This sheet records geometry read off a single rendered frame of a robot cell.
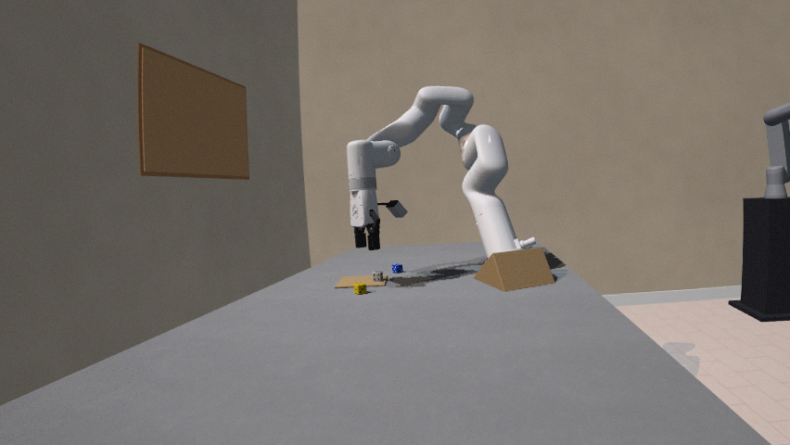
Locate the light orange mat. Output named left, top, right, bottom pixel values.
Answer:
left=335, top=274, right=388, bottom=288

